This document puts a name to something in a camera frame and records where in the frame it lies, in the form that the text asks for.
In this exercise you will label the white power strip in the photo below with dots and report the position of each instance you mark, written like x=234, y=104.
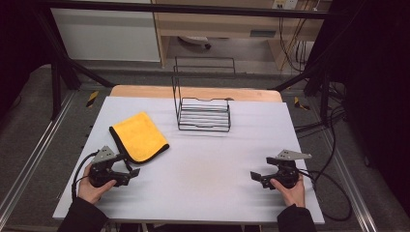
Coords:
x=285, y=4

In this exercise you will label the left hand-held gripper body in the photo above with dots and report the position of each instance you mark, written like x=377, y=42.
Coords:
x=102, y=175

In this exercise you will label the aluminium floor rail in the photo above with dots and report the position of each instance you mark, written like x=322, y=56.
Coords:
x=35, y=154
x=354, y=193

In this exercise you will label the yellow towel with black edge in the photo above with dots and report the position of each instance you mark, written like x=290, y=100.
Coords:
x=140, y=135

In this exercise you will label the person's right hand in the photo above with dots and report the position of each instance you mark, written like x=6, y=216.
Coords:
x=291, y=195

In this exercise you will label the light wooden desk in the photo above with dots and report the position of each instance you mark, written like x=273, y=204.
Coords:
x=219, y=27

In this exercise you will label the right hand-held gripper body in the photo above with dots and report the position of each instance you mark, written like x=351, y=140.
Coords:
x=286, y=175

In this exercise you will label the person's left hand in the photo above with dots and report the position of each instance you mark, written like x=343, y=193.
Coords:
x=88, y=191

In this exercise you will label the black horizontal frame bar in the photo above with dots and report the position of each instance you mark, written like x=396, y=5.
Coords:
x=193, y=9

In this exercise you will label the black diagonal frame strut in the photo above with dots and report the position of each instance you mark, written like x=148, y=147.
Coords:
x=296, y=79
x=83, y=69

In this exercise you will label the white table cover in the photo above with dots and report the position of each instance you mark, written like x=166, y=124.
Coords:
x=199, y=174

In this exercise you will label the yellow and black tape piece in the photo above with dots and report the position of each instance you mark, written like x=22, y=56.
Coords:
x=300, y=104
x=92, y=98

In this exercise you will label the office chair base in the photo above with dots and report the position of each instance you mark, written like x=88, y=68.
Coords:
x=195, y=40

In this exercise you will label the wooden table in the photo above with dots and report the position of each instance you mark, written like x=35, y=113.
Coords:
x=148, y=92

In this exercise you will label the white cabinet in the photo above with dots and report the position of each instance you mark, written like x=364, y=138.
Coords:
x=106, y=35

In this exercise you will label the black curtain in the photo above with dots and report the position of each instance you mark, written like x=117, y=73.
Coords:
x=377, y=80
x=19, y=38

